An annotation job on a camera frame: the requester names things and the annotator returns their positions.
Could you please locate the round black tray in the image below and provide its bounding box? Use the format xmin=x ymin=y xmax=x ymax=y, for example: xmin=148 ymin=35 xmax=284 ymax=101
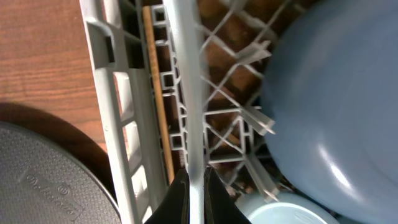
xmin=1 ymin=122 xmax=121 ymax=224

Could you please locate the light blue bowl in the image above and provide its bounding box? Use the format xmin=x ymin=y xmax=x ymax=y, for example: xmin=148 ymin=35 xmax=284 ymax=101
xmin=236 ymin=192 xmax=338 ymax=224

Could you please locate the wooden chopstick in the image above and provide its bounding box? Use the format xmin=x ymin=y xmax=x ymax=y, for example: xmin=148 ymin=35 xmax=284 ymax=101
xmin=142 ymin=6 xmax=175 ymax=184

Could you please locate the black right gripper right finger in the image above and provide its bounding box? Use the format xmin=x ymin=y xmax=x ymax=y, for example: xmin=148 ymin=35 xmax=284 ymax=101
xmin=204 ymin=167 xmax=251 ymax=224

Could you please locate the grey dishwasher rack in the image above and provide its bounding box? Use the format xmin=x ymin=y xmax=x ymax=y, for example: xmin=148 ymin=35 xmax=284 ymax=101
xmin=80 ymin=0 xmax=311 ymax=223

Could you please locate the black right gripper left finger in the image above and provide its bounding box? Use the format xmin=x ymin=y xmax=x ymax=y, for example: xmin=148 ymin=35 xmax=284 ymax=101
xmin=145 ymin=169 xmax=190 ymax=224

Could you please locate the dark blue plate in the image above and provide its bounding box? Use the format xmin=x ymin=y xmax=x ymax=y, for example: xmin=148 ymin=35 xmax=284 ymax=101
xmin=261 ymin=0 xmax=397 ymax=223

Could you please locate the light blue spoon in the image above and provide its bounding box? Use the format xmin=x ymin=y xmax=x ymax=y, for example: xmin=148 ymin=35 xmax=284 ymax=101
xmin=164 ymin=0 xmax=205 ymax=223

